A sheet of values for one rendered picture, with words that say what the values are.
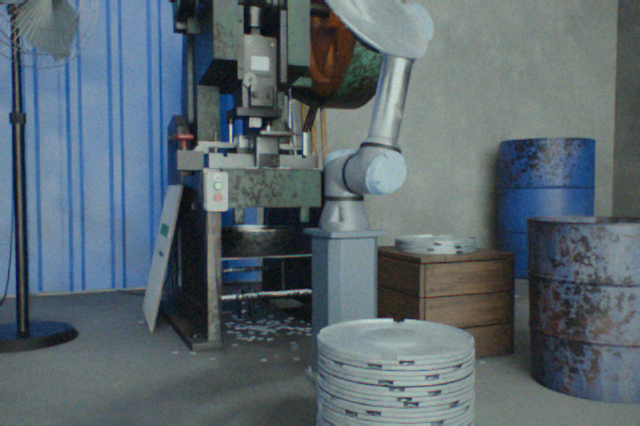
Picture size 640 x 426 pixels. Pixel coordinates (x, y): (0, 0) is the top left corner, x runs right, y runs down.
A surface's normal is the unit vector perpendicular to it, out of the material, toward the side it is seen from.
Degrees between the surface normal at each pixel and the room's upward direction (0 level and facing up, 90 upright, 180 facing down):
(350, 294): 90
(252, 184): 90
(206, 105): 90
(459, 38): 90
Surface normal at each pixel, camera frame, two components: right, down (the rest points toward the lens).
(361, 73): 0.25, 0.79
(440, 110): 0.39, 0.04
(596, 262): -0.51, 0.08
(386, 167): 0.57, 0.17
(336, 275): -0.32, 0.05
